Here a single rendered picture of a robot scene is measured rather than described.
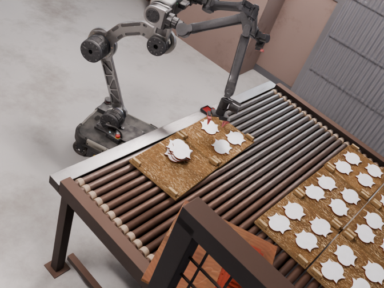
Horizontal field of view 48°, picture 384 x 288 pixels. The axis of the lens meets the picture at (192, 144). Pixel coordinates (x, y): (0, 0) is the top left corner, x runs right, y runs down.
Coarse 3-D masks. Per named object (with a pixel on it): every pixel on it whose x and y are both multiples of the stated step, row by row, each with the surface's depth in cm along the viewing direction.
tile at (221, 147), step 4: (216, 140) 270; (220, 140) 272; (224, 140) 273; (216, 144) 267; (220, 144) 269; (224, 144) 270; (228, 144) 271; (216, 148) 264; (220, 148) 266; (224, 148) 267; (228, 148) 268; (232, 148) 269; (216, 152) 263; (220, 152) 263; (224, 152) 264; (228, 152) 265
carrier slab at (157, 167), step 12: (156, 144) 252; (168, 144) 255; (144, 156) 242; (156, 156) 245; (192, 156) 254; (204, 156) 257; (144, 168) 235; (156, 168) 237; (168, 168) 240; (180, 168) 243; (192, 168) 246; (204, 168) 249; (216, 168) 252; (156, 180) 231; (168, 180) 233; (180, 180) 236; (192, 180) 239; (168, 192) 227; (180, 192) 229
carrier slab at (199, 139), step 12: (204, 120) 284; (216, 120) 288; (192, 132) 271; (204, 132) 274; (228, 132) 282; (240, 132) 286; (192, 144) 262; (204, 144) 265; (216, 156) 260; (228, 156) 264
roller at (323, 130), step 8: (320, 128) 327; (328, 128) 328; (312, 136) 311; (304, 144) 302; (288, 152) 288; (280, 160) 279; (264, 168) 268; (272, 168) 273; (256, 176) 260; (240, 184) 251; (248, 184) 255; (232, 192) 244; (216, 200) 235; (224, 200) 238; (160, 240) 205; (144, 248) 199; (152, 248) 201; (144, 256) 197
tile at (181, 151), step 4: (176, 144) 250; (180, 144) 251; (184, 144) 252; (176, 148) 247; (180, 148) 248; (184, 148) 249; (188, 148) 250; (172, 152) 244; (176, 152) 244; (180, 152) 245; (184, 152) 246; (188, 152) 248; (176, 156) 242; (180, 156) 243; (184, 156) 244; (188, 156) 245
